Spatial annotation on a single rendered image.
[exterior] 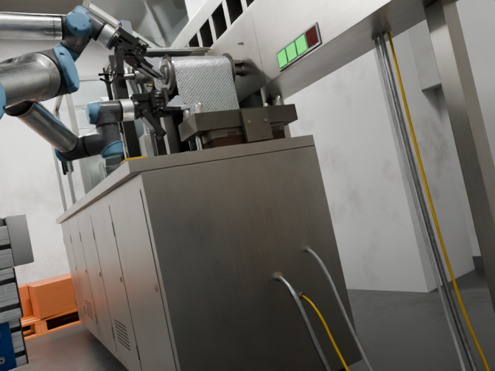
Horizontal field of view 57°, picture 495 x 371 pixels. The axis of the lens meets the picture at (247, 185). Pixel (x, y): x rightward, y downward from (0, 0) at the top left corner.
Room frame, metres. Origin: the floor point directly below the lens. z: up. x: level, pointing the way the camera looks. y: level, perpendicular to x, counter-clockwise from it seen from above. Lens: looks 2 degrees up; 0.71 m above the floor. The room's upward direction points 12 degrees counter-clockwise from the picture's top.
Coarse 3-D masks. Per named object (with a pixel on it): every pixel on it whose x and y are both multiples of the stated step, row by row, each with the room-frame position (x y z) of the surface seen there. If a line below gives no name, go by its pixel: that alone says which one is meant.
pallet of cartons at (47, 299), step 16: (32, 288) 3.85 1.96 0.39; (48, 288) 3.83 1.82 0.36; (64, 288) 3.90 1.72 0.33; (32, 304) 3.98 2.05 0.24; (48, 304) 3.81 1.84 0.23; (64, 304) 3.88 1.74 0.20; (32, 320) 3.79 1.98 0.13; (48, 320) 4.36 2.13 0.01; (64, 320) 4.15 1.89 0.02; (32, 336) 3.73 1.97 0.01
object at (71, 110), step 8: (80, 80) 2.48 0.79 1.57; (88, 80) 2.51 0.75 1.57; (56, 104) 2.83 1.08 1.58; (72, 104) 2.45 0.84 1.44; (56, 112) 2.95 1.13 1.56; (72, 112) 2.44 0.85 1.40; (72, 120) 2.44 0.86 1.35; (72, 128) 2.44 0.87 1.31; (80, 128) 3.57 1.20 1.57; (80, 160) 2.44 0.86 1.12; (56, 168) 3.46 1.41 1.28; (64, 168) 2.90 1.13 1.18; (80, 168) 2.43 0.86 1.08; (88, 184) 2.45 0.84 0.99; (72, 192) 2.95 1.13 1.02; (72, 200) 2.95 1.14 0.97; (64, 208) 3.46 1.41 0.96
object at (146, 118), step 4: (144, 112) 1.55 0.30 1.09; (148, 112) 1.56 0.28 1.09; (140, 116) 1.57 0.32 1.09; (144, 116) 1.55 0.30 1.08; (148, 116) 1.56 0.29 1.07; (152, 116) 1.56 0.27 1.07; (144, 120) 1.57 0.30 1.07; (148, 120) 1.55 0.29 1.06; (152, 120) 1.56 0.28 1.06; (148, 124) 1.58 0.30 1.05; (152, 124) 1.56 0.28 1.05; (156, 124) 1.57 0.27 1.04; (152, 128) 1.57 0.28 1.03; (156, 128) 1.56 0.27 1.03; (160, 128) 1.57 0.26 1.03; (152, 132) 1.60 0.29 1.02; (156, 132) 1.57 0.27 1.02; (160, 132) 1.57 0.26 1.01; (164, 132) 1.58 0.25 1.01; (156, 136) 1.59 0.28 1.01; (160, 136) 1.58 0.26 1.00
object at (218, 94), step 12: (180, 84) 1.65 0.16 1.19; (192, 84) 1.67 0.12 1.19; (204, 84) 1.69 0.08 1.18; (216, 84) 1.72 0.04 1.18; (228, 84) 1.74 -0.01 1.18; (180, 96) 1.64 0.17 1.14; (192, 96) 1.67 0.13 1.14; (204, 96) 1.69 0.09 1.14; (216, 96) 1.71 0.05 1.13; (228, 96) 1.74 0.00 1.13; (192, 108) 1.66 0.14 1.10; (204, 108) 1.68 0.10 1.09; (216, 108) 1.71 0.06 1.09; (228, 108) 1.73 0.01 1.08
